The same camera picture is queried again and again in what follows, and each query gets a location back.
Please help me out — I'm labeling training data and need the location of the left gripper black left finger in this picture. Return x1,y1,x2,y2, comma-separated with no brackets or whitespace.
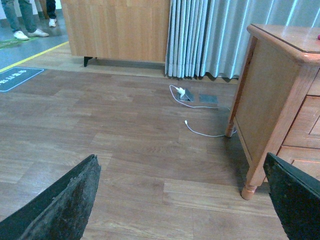
0,154,101,240

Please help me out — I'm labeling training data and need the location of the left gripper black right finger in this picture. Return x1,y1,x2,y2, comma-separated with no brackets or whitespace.
263,152,320,240

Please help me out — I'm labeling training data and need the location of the wooden top drawer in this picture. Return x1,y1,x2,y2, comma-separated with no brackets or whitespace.
307,72,320,97

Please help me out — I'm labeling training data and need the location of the wooden drawer cabinet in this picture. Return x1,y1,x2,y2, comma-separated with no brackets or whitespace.
225,24,320,200

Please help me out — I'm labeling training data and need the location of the blue floor sign sticker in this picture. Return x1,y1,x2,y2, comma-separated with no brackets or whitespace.
0,67,45,93

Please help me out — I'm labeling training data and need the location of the open metal floor socket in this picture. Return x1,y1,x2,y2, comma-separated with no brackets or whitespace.
177,88,195,102

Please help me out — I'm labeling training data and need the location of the white power adapter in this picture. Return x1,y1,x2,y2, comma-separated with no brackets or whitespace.
175,87,185,95

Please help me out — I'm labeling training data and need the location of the green floor sticker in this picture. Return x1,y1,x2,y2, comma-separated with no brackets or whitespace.
0,37,38,50

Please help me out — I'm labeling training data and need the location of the grey pleated curtain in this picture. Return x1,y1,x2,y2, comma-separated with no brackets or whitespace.
165,0,320,79

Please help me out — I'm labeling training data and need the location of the light wooden sideboard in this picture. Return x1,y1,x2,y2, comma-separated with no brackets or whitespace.
61,0,171,63

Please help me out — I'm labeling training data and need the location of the person in dark trousers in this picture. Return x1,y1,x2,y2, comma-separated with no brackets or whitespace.
46,0,57,28

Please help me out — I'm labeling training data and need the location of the person in grey jeans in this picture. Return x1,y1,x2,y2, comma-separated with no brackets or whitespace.
1,0,50,41

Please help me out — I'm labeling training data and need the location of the white charging cable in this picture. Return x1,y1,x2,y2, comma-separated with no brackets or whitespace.
169,84,237,138

